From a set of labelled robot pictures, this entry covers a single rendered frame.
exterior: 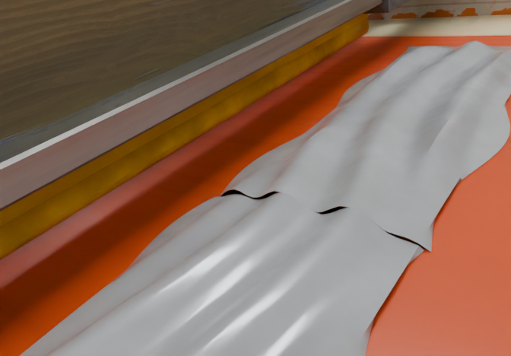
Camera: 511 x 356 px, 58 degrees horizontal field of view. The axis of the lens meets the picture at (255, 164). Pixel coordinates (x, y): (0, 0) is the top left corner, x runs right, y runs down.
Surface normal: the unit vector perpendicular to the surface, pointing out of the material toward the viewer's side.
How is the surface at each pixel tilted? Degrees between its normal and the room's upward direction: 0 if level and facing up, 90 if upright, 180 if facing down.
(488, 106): 26
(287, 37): 90
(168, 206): 0
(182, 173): 0
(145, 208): 0
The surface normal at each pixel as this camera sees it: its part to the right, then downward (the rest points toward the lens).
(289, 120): -0.17, -0.88
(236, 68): 0.79, 0.15
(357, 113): 0.09, -0.83
